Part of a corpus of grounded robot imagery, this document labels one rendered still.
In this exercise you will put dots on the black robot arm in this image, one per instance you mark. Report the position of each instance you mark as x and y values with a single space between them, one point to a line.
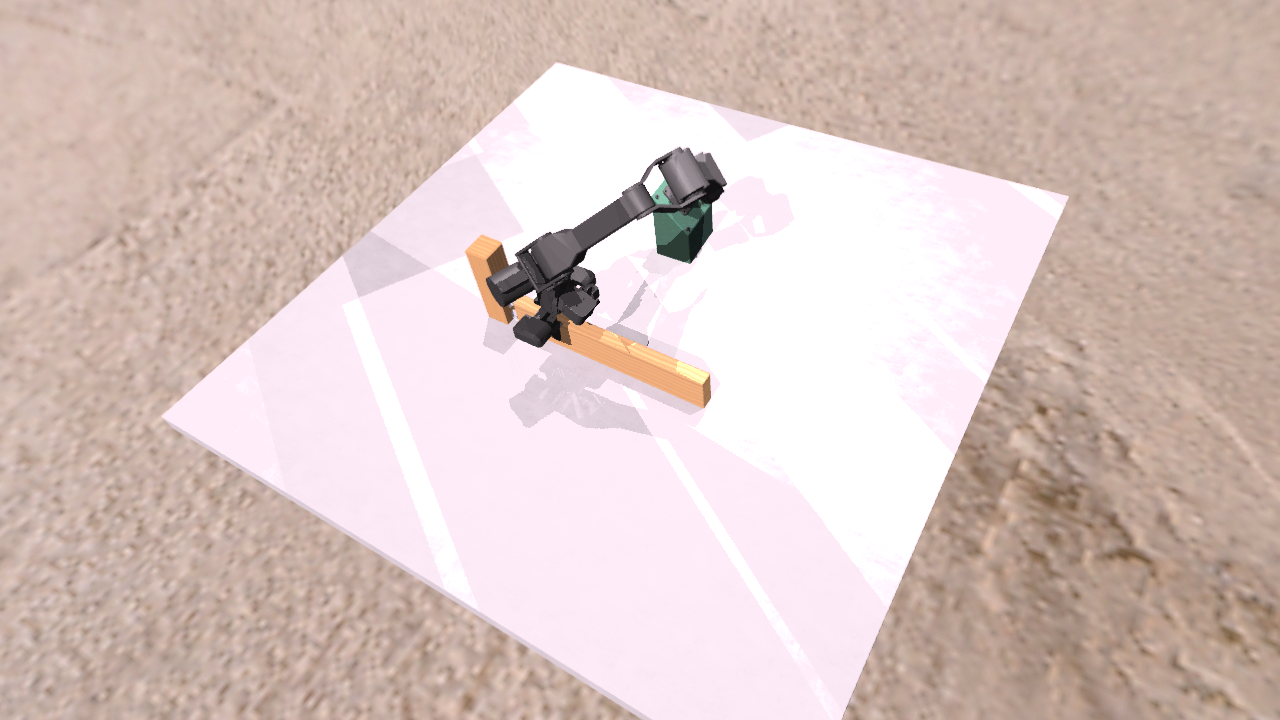
554 255

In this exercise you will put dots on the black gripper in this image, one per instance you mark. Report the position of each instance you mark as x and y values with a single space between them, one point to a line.
538 329

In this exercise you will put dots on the light wooden board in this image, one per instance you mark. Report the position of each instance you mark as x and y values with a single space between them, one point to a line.
633 359

